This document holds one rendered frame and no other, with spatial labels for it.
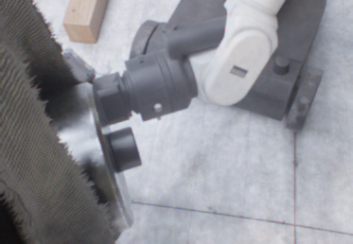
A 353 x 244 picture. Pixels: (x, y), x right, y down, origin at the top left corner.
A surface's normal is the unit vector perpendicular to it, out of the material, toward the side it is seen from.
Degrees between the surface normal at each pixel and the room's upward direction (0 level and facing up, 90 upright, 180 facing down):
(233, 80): 67
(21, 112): 94
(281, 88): 45
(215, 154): 0
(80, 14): 0
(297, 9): 0
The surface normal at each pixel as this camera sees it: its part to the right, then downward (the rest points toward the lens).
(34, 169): 0.99, 0.14
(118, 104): 0.19, 0.30
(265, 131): -0.06, -0.51
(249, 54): 0.26, 0.55
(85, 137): 0.00, -0.33
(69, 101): -0.15, -0.73
